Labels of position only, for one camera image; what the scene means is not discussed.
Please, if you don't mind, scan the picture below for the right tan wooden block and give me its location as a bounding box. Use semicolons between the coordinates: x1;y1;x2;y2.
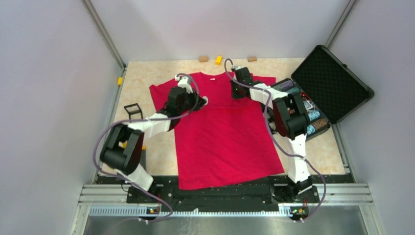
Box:
247;56;257;63

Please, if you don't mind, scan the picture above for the yellow wedge block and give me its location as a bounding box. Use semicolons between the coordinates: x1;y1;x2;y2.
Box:
121;141;146;150

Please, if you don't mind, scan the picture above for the red t-shirt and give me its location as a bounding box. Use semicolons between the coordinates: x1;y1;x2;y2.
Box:
147;72;284;190

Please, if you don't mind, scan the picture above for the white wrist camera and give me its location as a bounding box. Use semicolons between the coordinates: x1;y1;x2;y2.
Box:
231;65;248;72
175;73;194;94

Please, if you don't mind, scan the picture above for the left tan wooden block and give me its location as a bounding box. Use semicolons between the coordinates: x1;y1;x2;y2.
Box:
198;56;209;63

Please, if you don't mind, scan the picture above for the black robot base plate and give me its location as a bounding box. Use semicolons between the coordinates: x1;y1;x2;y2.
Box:
124;174;356;215

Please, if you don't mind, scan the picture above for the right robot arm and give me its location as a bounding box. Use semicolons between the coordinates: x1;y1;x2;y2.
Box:
231;66;313;202

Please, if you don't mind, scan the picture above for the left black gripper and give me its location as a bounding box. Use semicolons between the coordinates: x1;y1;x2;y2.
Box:
178;87;206;114

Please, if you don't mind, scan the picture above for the tan wooden block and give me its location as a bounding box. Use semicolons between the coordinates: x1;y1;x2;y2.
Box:
198;56;209;63
247;56;257;63

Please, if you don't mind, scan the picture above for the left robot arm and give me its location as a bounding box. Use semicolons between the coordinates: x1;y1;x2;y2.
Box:
99;86;208;202

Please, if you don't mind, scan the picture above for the small black framed box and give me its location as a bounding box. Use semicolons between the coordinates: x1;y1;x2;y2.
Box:
124;103;143;119

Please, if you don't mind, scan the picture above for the black case with chips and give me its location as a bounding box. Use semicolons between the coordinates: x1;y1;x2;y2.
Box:
272;45;374;140

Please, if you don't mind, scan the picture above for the yellow small block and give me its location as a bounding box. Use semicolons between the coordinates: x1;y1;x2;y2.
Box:
215;55;223;66

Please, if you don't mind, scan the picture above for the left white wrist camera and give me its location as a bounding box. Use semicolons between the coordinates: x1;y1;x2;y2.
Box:
175;73;194;94

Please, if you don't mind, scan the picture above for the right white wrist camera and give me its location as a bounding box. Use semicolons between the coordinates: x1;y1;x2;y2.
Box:
231;65;248;72

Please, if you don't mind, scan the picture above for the white round pin brooch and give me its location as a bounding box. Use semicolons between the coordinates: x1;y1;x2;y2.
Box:
202;96;208;106

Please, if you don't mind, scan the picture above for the dark grey studded baseplate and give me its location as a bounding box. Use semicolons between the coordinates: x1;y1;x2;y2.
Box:
140;150;146;170

